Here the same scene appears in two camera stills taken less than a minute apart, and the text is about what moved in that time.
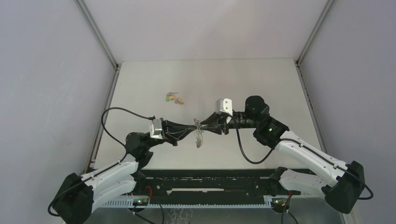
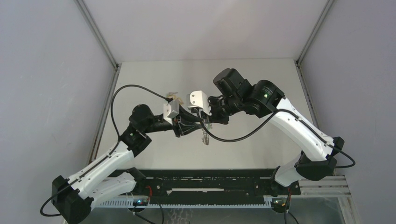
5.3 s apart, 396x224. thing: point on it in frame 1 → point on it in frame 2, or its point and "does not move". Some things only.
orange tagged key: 179,101 does not move
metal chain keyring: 198,133 → 205,135
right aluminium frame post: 298,60 does not move
